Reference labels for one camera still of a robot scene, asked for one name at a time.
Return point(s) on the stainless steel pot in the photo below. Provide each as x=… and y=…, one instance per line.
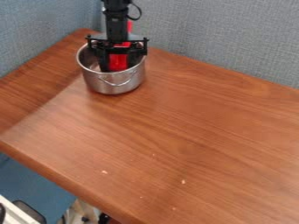
x=109, y=83

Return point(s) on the white radiator panel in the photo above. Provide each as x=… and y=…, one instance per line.
x=11, y=215

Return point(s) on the wooden table leg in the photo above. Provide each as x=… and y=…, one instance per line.
x=81, y=213

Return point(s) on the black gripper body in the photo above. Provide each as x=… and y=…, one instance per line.
x=117, y=34

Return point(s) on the red plastic cross-shaped bar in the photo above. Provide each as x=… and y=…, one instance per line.
x=117, y=60

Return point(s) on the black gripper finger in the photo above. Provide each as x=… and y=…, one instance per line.
x=132, y=59
x=103, y=60

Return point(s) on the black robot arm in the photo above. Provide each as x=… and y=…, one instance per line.
x=133, y=12

